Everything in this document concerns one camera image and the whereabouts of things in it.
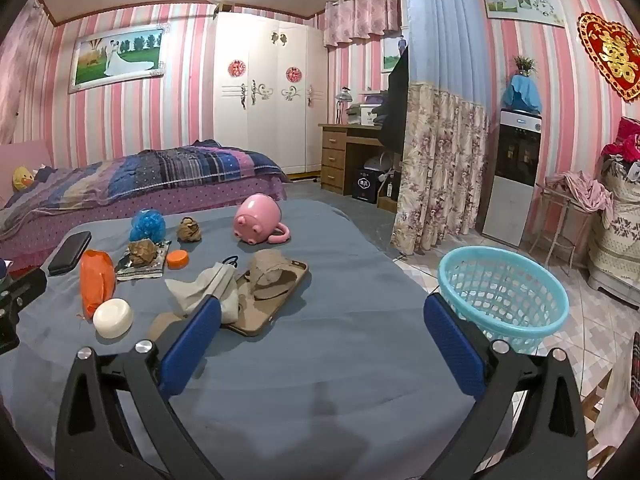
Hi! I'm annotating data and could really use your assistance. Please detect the desk lamp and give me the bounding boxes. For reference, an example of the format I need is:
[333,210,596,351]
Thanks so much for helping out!
[335,86,353,125]

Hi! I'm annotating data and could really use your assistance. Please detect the blue mesh scrubber ball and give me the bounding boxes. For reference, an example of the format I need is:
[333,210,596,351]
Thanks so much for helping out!
[130,208,167,242]

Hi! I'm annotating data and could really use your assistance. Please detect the framed wedding photo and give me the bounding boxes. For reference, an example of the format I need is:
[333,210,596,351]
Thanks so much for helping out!
[67,22,171,94]

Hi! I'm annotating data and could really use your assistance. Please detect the wooden stool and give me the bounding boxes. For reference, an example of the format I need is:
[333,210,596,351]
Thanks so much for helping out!
[582,367,616,428]

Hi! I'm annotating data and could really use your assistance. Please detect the white floor fan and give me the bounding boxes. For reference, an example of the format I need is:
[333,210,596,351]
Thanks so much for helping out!
[364,152,401,181]

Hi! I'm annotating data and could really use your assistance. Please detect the small wall photo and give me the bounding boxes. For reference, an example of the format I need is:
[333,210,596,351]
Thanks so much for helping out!
[381,35,408,75]

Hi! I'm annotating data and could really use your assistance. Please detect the brown paper ball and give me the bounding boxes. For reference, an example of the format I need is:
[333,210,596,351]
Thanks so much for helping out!
[177,217,202,243]
[128,239,157,266]

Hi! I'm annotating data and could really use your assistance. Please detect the wooden desk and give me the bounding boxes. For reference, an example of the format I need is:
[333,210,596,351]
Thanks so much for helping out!
[318,122,401,196]

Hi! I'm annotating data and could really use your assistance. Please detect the floral covered furniture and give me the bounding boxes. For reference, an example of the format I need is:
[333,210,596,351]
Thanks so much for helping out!
[587,155,640,301]

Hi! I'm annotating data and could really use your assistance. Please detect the grey face mask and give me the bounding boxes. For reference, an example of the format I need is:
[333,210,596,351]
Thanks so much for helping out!
[165,255,240,325]

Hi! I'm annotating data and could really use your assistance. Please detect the pink pig mug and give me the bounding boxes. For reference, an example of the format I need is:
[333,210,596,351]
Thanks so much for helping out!
[232,195,292,246]

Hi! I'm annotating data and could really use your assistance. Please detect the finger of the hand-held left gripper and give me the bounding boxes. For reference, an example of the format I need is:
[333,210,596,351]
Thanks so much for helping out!
[0,266,48,356]

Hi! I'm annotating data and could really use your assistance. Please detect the orange plastic bag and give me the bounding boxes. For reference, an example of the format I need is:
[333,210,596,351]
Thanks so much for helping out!
[80,250,117,320]

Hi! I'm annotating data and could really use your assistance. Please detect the water dispenser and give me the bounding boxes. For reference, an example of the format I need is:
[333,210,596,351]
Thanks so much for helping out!
[481,108,543,247]

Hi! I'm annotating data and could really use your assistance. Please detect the wall clock poster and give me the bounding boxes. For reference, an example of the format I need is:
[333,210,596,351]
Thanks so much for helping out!
[482,0,568,28]

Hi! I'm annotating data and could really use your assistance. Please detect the black box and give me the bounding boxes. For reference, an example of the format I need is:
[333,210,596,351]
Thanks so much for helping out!
[351,167,383,204]

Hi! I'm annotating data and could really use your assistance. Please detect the bed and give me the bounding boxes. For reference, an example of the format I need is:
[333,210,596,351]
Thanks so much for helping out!
[0,141,291,261]

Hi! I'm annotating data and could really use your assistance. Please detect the red heart wall decoration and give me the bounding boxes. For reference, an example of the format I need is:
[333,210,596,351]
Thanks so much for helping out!
[576,11,640,103]

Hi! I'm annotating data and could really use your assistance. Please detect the grey table cloth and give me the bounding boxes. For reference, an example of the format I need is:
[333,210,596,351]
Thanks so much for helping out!
[0,198,516,480]

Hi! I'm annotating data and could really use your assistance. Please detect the metal wire stand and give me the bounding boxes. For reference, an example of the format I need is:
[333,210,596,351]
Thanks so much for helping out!
[529,180,608,276]

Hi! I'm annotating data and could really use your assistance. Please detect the pink headboard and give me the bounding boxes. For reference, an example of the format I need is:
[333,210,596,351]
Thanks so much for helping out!
[0,140,53,173]

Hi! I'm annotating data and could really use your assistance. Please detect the blue and floral curtain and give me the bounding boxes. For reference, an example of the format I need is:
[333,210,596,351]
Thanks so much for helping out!
[390,0,493,256]

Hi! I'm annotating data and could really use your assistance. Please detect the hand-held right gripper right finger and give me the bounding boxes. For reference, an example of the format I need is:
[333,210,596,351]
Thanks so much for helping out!
[423,292,588,480]

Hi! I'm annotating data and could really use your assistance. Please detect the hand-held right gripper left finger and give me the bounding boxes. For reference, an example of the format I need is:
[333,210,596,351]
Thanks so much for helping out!
[55,296,223,480]

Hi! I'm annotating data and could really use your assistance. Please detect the yellow duck plush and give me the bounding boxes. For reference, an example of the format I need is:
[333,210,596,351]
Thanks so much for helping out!
[12,166,36,192]

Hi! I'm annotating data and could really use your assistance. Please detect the pink curtain valance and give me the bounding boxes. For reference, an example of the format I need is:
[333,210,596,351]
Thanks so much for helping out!
[322,0,403,48]

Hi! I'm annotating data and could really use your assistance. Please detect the white printer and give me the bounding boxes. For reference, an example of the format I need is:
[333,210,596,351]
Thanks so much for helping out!
[346,102,383,126]

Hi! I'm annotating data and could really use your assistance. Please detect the shiny snack wrapper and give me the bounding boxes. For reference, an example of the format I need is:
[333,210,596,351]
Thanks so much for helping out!
[115,240,172,281]

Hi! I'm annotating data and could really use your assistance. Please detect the striped purple quilt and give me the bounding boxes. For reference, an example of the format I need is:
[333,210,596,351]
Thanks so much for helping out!
[0,141,290,233]

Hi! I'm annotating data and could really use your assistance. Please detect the beige paper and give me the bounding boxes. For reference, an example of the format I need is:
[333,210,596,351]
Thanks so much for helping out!
[245,250,301,301]

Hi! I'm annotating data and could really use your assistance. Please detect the black hanging coat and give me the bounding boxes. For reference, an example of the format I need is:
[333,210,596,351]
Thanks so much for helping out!
[378,42,411,156]

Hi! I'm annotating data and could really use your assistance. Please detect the brown tray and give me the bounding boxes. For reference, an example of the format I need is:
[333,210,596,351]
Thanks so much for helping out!
[222,258,309,337]

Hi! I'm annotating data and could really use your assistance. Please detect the red clothes pile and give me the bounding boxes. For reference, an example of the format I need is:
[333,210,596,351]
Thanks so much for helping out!
[601,116,640,163]

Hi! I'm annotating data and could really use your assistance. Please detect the blue cloth cover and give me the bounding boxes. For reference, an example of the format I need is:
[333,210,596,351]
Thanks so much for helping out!
[501,74,543,115]

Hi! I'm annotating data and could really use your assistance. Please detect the white wardrobe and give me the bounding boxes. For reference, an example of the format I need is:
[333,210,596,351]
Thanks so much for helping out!
[212,11,329,176]

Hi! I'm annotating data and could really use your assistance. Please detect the pink clothes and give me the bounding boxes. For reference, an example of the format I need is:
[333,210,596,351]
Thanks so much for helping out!
[545,170,613,213]

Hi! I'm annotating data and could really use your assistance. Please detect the teal plastic basket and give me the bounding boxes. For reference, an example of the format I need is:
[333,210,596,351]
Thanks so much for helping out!
[438,246,570,356]

